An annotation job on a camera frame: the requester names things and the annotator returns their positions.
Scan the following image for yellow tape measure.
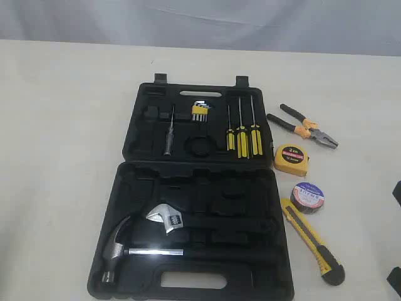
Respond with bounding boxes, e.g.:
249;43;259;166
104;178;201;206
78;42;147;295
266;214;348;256
273;144;310;177

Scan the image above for black orange pliers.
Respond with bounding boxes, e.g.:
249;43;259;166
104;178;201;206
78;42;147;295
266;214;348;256
266;103;338;149

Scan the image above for black electrical tape roll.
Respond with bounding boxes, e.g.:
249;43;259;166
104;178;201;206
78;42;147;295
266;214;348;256
290;182;325;214

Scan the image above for yellow black utility knife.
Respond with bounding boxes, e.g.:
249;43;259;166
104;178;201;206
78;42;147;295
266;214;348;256
280;198;345;286

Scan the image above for black plastic tool case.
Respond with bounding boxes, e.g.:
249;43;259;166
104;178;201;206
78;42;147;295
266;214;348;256
87;73;294;300

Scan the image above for clear tester screwdriver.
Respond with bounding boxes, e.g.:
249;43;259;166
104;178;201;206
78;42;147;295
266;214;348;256
164;105;175;156

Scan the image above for small yellow black screwdriver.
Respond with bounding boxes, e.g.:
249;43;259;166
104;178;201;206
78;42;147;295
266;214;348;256
226;105;236;151

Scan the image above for yellow hex key set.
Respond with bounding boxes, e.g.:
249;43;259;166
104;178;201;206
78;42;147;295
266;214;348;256
191;100;213;122

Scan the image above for large yellow black screwdriver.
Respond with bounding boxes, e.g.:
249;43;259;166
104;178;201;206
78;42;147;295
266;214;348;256
237;97;249;159

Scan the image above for right yellow black screwdriver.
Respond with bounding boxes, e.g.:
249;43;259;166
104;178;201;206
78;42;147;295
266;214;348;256
251;96;263;156

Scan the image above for silver adjustable wrench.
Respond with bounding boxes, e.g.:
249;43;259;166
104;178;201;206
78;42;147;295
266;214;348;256
145;203;278;234

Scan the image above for steel claw hammer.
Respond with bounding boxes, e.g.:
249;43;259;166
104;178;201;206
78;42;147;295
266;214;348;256
102;216;279;284

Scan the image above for black object at right edge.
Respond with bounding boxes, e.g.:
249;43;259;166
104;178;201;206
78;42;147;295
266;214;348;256
387;181;401;296

